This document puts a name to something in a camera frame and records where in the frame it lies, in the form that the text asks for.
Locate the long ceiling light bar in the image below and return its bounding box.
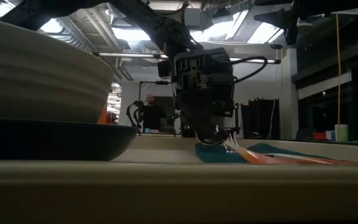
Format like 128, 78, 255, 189
91, 51, 282, 65

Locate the black round plate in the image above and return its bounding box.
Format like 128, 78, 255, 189
0, 117, 139, 162

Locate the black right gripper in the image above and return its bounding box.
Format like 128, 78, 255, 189
253, 0, 358, 46

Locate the white cable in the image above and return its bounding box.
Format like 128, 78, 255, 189
267, 98, 276, 140

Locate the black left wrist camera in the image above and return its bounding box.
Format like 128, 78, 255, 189
157, 60, 174, 78

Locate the orange plastic mug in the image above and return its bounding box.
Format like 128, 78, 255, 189
97, 102, 109, 125

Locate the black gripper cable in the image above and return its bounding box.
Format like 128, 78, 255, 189
228, 55, 269, 84

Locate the red object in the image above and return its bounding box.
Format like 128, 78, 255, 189
107, 111, 119, 125

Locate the teal cloth napkin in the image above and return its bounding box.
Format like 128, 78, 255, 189
195, 142, 358, 165

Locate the pale green cup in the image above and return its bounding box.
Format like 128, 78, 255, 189
334, 124, 349, 142

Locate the orange handled fork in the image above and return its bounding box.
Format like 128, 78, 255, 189
227, 133, 358, 166

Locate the black curtain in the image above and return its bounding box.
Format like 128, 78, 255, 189
241, 98, 281, 140

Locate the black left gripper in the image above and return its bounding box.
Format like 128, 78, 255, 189
172, 47, 236, 146

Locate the orange handled spoon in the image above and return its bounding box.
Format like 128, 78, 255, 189
196, 133, 296, 165

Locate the person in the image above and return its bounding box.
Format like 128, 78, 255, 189
141, 94, 167, 131

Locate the black gantry frame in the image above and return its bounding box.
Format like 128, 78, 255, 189
138, 81, 180, 137

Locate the beige plastic tray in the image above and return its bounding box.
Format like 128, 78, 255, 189
0, 134, 358, 224

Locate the black cart table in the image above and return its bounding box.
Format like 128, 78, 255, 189
228, 102, 242, 138

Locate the beige ribbed bowl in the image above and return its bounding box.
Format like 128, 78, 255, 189
0, 17, 115, 124

